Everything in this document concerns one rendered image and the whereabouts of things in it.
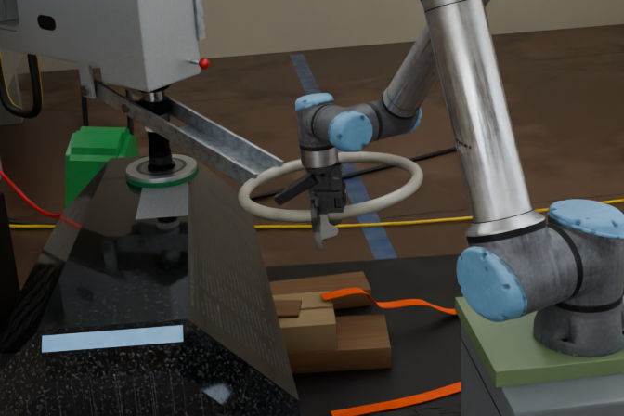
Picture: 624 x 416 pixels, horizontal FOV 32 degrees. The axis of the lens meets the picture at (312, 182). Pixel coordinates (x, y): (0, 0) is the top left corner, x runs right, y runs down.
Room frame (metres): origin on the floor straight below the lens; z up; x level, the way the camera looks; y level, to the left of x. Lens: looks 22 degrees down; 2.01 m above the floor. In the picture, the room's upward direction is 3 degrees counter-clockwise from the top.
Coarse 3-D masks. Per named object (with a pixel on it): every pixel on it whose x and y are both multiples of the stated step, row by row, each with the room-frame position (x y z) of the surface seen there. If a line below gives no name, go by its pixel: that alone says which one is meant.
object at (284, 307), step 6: (276, 300) 3.43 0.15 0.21; (282, 300) 3.42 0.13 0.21; (288, 300) 3.42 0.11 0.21; (294, 300) 3.42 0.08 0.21; (300, 300) 3.42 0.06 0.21; (276, 306) 3.38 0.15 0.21; (282, 306) 3.37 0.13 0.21; (288, 306) 3.37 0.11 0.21; (294, 306) 3.37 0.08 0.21; (300, 306) 3.38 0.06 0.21; (282, 312) 3.33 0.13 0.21; (288, 312) 3.33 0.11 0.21; (294, 312) 3.33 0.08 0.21
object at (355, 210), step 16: (352, 160) 2.89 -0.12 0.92; (368, 160) 2.87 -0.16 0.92; (384, 160) 2.83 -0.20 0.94; (400, 160) 2.79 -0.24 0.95; (272, 176) 2.83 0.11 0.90; (416, 176) 2.62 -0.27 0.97; (240, 192) 2.67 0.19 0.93; (400, 192) 2.52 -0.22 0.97; (256, 208) 2.54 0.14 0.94; (272, 208) 2.51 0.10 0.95; (352, 208) 2.45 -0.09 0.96; (368, 208) 2.46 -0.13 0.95
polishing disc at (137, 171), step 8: (136, 160) 3.17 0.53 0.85; (144, 160) 3.16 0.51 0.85; (176, 160) 3.15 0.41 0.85; (184, 160) 3.14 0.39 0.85; (192, 160) 3.14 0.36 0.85; (128, 168) 3.10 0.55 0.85; (136, 168) 3.09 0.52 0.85; (144, 168) 3.09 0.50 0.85; (176, 168) 3.08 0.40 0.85; (184, 168) 3.07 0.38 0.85; (192, 168) 3.07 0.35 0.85; (128, 176) 3.05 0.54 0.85; (136, 176) 3.02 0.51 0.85; (144, 176) 3.02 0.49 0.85; (152, 176) 3.02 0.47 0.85; (160, 176) 3.01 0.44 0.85; (168, 176) 3.01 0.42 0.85; (176, 176) 3.01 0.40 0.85; (184, 176) 3.03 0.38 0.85
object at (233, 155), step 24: (96, 96) 3.18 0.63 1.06; (120, 96) 3.11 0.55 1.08; (144, 120) 3.05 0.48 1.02; (192, 120) 3.07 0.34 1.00; (192, 144) 2.92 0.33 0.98; (216, 144) 2.99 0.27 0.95; (240, 144) 2.95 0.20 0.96; (216, 168) 2.87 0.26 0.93; (240, 168) 2.81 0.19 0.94; (264, 168) 2.89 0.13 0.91
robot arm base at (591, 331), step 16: (560, 304) 1.88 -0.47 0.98; (608, 304) 1.86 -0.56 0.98; (544, 320) 1.90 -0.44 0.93; (560, 320) 1.87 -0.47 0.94; (576, 320) 1.86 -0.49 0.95; (592, 320) 1.85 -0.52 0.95; (608, 320) 1.86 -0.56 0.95; (544, 336) 1.89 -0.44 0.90; (560, 336) 1.87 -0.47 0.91; (576, 336) 1.85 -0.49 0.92; (592, 336) 1.84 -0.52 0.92; (608, 336) 1.85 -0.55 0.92; (560, 352) 1.86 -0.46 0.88; (576, 352) 1.84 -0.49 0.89; (592, 352) 1.83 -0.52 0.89; (608, 352) 1.84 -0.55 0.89
